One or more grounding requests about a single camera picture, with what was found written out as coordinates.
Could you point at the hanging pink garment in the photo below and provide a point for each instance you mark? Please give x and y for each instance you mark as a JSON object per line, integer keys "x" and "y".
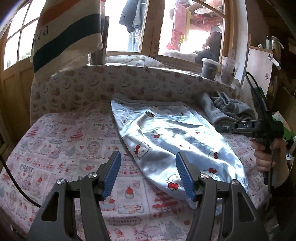
{"x": 181, "y": 26}

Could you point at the light blue Hello Kitty pants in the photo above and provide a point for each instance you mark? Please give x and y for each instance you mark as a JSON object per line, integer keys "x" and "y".
{"x": 154, "y": 132}

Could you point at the hanging dark jacket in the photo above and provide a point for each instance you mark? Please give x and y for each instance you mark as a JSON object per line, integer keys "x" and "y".
{"x": 132, "y": 15}

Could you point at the wooden window frame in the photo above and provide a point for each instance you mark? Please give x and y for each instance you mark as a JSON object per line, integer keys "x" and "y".
{"x": 17, "y": 75}

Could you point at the white cabinet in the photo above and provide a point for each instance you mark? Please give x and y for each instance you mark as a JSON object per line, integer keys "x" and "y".
{"x": 260, "y": 66}

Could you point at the right hand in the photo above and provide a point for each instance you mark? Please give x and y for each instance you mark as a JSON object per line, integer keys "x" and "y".
{"x": 276, "y": 160}

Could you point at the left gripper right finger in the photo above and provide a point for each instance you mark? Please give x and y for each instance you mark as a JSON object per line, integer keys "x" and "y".
{"x": 240, "y": 219}

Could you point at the striped hanging towel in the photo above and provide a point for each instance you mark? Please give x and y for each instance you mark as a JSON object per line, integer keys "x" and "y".
{"x": 67, "y": 31}

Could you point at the bear print headboard cushion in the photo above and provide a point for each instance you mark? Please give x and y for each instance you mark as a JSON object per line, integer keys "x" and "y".
{"x": 137, "y": 77}

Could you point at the grey crumpled sweater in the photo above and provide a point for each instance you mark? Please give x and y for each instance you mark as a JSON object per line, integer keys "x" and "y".
{"x": 221, "y": 109}

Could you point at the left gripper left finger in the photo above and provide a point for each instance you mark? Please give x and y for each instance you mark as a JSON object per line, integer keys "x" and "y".
{"x": 55, "y": 219}

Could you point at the clear plastic cup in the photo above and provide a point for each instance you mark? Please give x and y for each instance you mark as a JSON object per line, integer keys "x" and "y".
{"x": 229, "y": 69}

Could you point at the grey lidded jar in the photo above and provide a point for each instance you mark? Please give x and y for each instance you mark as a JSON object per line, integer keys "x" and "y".
{"x": 209, "y": 68}

